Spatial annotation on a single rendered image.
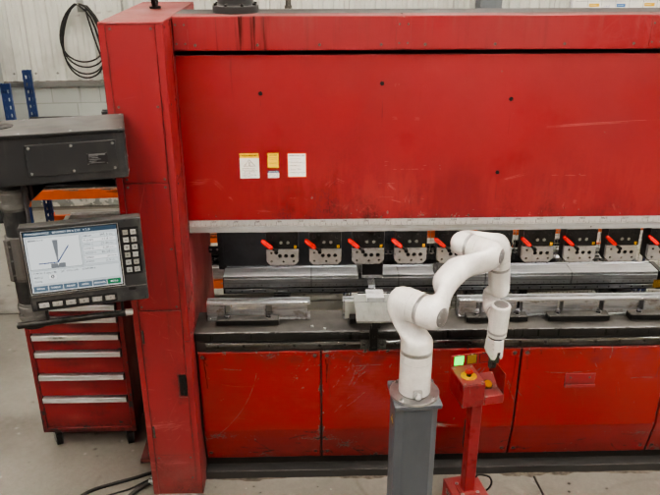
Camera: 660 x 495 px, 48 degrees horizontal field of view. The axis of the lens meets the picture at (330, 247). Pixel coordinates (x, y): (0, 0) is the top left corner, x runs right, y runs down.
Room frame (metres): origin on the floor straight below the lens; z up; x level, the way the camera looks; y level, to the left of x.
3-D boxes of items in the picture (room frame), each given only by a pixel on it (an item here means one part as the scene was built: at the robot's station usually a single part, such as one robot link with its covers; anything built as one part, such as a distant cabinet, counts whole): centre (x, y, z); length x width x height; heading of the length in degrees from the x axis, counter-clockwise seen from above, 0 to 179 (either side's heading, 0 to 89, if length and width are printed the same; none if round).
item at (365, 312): (3.06, -0.21, 1.00); 0.26 x 0.18 x 0.01; 2
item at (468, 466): (2.84, -0.67, 0.39); 0.05 x 0.05 x 0.54; 13
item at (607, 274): (3.52, -0.59, 0.93); 2.30 x 0.14 x 0.10; 92
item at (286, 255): (3.19, 0.22, 1.26); 0.15 x 0.09 x 0.17; 92
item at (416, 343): (2.39, -0.30, 1.30); 0.19 x 0.12 x 0.24; 46
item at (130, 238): (2.68, 0.97, 1.42); 0.45 x 0.12 x 0.36; 106
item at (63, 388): (3.52, 1.31, 0.50); 0.50 x 0.50 x 1.00; 2
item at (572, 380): (3.07, -1.23, 0.59); 0.15 x 0.02 x 0.07; 92
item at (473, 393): (2.84, -0.67, 0.75); 0.20 x 0.16 x 0.18; 103
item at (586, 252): (3.23, -1.18, 1.26); 0.15 x 0.09 x 0.17; 92
